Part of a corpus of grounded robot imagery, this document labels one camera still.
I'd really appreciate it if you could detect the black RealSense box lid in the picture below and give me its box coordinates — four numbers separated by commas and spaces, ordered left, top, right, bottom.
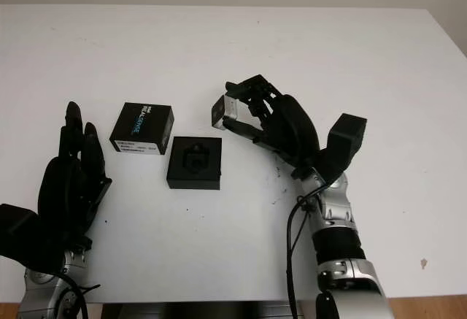
109, 102, 175, 155

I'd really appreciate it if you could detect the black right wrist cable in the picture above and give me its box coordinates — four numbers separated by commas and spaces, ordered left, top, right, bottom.
284, 194, 318, 319

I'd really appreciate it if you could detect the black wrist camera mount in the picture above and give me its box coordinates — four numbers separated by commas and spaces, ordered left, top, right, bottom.
0, 203, 74, 272
315, 113, 368, 185

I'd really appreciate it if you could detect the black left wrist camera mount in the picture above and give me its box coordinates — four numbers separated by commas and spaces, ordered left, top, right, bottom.
0, 203, 74, 272

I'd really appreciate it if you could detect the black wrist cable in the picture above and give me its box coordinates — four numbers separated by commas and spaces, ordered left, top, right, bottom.
284, 194, 318, 319
54, 271, 101, 319

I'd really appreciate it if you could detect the dark grey robot torso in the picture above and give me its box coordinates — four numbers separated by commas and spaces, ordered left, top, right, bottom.
101, 302, 304, 319

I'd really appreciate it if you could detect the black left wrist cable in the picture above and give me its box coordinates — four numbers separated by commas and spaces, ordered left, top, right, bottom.
54, 271, 101, 319

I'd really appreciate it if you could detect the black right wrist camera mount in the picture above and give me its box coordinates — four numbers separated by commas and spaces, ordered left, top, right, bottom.
315, 113, 368, 185

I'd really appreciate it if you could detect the small silver RealSense camera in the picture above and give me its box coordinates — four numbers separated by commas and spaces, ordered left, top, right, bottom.
210, 94, 241, 130

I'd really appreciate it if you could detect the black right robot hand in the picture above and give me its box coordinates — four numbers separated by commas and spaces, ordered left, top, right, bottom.
223, 74, 322, 169

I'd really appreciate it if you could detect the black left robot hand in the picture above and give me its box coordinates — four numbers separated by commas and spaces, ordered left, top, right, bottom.
37, 101, 113, 253

